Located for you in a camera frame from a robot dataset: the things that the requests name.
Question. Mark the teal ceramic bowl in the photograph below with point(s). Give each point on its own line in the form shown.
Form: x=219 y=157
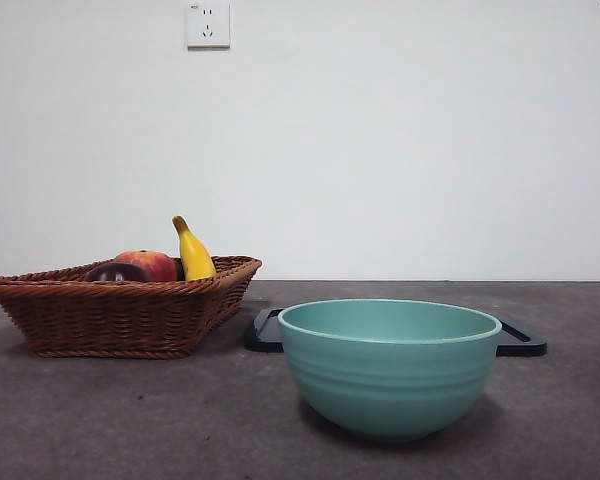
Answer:
x=390 y=380

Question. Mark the dark red plum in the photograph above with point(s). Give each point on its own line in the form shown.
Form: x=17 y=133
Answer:
x=115 y=272

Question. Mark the dark rectangular tray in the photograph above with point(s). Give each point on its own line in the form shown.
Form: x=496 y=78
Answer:
x=262 y=340

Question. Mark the yellow banana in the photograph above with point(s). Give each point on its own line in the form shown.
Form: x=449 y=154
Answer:
x=195 y=260

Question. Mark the red yellow apple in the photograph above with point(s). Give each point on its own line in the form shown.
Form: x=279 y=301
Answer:
x=157 y=265

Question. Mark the brown wicker basket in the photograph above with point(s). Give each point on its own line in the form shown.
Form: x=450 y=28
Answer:
x=110 y=320

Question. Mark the white wall socket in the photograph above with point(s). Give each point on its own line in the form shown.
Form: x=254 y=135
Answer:
x=208 y=25

